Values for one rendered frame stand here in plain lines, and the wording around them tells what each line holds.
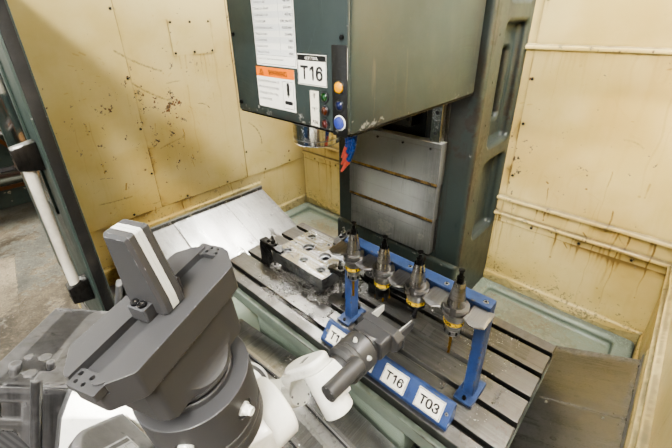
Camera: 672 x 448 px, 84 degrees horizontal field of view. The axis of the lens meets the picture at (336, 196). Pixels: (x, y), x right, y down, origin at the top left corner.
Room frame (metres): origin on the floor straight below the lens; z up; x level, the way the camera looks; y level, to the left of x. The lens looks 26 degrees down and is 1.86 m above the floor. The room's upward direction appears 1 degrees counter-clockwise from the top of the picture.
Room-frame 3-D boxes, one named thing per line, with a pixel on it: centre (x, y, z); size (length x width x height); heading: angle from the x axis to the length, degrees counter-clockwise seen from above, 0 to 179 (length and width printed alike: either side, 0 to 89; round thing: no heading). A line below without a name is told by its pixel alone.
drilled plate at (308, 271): (1.28, 0.08, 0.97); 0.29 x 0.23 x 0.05; 47
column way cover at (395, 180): (1.53, -0.25, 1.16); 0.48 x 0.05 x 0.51; 47
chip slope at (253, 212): (1.66, 0.54, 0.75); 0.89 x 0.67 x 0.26; 137
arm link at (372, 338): (0.62, -0.07, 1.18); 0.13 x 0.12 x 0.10; 47
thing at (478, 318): (0.66, -0.33, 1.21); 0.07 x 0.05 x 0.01; 137
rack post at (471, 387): (0.70, -0.37, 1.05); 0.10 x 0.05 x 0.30; 137
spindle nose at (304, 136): (1.20, 0.06, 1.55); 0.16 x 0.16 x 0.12
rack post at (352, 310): (1.01, -0.05, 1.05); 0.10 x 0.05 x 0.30; 137
